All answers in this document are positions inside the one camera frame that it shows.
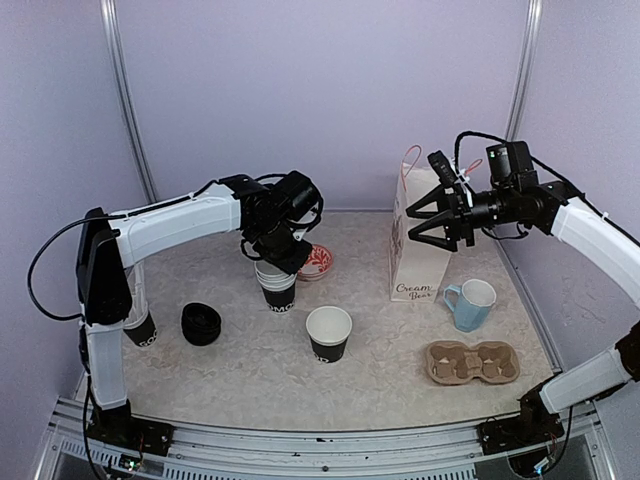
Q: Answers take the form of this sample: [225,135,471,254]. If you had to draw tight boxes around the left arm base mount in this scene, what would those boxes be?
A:
[87,401,174,457]

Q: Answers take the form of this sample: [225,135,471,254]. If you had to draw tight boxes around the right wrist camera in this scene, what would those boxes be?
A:
[427,150,474,204]

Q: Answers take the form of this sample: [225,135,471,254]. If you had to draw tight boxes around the stack of black cup lids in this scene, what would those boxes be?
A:
[181,302,221,346]

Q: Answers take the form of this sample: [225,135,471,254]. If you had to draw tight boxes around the aluminium front frame rail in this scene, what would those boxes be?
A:
[27,398,622,479]

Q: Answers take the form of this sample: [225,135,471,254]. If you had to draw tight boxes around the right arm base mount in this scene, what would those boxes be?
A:
[477,389,565,455]

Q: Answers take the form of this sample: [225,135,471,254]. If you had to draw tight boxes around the light blue ceramic mug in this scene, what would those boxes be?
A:
[443,279,497,333]

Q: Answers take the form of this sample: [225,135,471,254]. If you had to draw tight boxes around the white paper takeout bag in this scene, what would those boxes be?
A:
[389,145,451,303]

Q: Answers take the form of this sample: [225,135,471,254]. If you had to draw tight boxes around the left rear aluminium post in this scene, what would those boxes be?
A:
[100,0,158,203]

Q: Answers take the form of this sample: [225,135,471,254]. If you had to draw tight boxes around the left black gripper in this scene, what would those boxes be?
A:
[252,217,314,274]

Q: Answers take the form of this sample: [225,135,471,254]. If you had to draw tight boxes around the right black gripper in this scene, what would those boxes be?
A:
[408,182,519,250]

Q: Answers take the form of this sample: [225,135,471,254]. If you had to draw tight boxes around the cup holding wrapped straws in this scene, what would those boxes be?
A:
[124,261,157,348]

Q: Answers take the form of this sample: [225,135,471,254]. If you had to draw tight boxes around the black paper coffee cup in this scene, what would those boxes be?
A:
[305,306,353,363]

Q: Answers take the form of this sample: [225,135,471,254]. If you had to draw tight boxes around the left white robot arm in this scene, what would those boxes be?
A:
[71,170,324,445]

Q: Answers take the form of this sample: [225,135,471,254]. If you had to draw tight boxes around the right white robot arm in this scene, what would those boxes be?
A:
[406,136,639,444]

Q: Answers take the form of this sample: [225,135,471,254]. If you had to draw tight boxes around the right rear aluminium post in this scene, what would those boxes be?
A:
[505,0,543,140]

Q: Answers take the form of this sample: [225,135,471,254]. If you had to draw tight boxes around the red patterned white bowl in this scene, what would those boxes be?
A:
[297,244,334,282]

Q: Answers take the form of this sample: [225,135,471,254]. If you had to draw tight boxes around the aluminium post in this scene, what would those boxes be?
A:
[100,0,158,203]
[505,0,543,140]

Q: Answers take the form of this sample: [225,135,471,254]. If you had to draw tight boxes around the brown cardboard cup carrier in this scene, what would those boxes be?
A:
[425,341,520,386]

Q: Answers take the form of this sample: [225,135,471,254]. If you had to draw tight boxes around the stack of black paper cups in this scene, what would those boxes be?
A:
[254,261,297,314]

